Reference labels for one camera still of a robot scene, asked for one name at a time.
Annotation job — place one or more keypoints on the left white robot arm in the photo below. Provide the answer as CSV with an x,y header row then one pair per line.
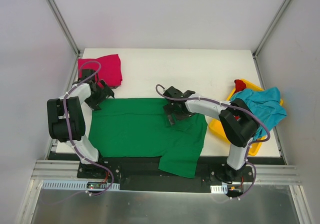
x,y
66,122

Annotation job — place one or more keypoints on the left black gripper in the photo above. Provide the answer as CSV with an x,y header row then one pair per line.
x,y
99,98

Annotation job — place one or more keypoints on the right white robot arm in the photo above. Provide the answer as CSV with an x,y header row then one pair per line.
x,y
237,122

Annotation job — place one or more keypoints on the folded magenta t shirt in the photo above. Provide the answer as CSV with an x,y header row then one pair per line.
x,y
110,70

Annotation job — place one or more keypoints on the yellow plastic tray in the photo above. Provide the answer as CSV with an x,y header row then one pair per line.
x,y
266,149

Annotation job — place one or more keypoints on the right aluminium frame post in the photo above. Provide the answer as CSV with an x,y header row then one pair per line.
x,y
275,20

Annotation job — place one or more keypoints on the red t shirt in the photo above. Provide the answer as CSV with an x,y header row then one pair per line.
x,y
240,85

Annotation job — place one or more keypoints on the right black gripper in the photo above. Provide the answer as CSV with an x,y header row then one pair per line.
x,y
173,109

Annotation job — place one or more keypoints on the left aluminium frame post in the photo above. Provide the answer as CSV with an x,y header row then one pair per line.
x,y
63,26

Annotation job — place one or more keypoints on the teal t shirt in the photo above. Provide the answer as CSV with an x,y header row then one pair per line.
x,y
265,105

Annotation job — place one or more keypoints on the aluminium frame post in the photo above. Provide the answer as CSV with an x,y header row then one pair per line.
x,y
275,20
63,26

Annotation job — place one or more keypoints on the green t shirt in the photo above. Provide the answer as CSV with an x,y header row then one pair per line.
x,y
139,127

